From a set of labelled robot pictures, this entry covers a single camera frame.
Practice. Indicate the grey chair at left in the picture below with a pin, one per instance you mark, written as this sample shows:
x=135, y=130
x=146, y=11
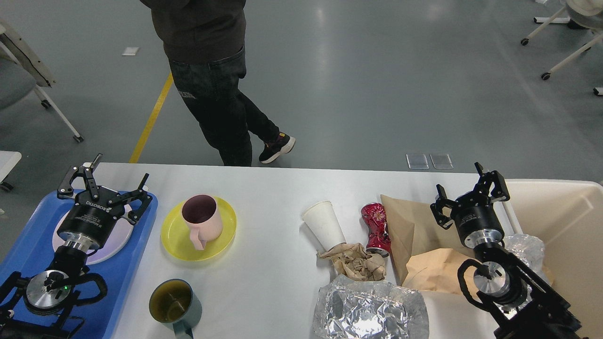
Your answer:
x=23, y=72

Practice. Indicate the dark teal mug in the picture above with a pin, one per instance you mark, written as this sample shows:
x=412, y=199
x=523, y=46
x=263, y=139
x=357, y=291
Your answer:
x=174, y=304

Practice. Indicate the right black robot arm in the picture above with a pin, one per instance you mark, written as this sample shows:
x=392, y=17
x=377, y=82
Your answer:
x=495, y=280

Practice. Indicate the crumpled tan paper bag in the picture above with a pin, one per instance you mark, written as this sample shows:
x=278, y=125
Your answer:
x=436, y=270

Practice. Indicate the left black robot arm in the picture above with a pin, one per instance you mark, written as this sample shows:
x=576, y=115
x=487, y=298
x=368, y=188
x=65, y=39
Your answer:
x=38, y=306

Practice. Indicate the crumpled aluminium foil sheet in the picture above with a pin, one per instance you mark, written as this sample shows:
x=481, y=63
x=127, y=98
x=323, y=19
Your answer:
x=348, y=309

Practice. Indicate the yellow round plate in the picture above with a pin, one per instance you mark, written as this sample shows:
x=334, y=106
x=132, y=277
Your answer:
x=175, y=234

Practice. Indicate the crumpled brown paper ball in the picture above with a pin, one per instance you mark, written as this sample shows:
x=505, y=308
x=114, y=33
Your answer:
x=353, y=261

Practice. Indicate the beige plastic bin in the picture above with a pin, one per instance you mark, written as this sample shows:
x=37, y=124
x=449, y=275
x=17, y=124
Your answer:
x=568, y=217

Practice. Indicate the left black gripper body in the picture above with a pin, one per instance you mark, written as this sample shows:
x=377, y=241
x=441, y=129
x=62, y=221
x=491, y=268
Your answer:
x=93, y=219

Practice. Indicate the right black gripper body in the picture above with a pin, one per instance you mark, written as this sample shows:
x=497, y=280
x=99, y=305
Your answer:
x=476, y=221

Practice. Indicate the white paper cup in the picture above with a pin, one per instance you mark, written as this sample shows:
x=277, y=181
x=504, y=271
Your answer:
x=323, y=222

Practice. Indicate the pink round plate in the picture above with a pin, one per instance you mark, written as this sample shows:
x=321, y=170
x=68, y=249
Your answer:
x=116, y=241

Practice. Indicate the person in dark clothes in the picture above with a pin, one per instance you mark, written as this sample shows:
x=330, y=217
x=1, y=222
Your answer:
x=204, y=41

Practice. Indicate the crushed red can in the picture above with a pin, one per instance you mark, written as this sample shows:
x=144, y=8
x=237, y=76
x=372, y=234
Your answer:
x=379, y=241

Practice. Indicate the pink ribbed mug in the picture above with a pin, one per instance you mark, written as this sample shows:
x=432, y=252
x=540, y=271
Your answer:
x=202, y=216

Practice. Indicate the white side table corner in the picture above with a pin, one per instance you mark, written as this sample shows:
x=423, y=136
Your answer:
x=8, y=161

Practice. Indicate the crumpled clear plastic wrap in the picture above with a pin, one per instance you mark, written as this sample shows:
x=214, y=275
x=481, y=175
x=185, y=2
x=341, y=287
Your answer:
x=530, y=250

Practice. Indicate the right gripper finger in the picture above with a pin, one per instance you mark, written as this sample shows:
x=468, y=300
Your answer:
x=442, y=201
x=491, y=187

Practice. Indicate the flat brown paper bag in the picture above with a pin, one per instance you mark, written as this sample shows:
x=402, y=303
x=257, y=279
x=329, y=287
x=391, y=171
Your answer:
x=413, y=231

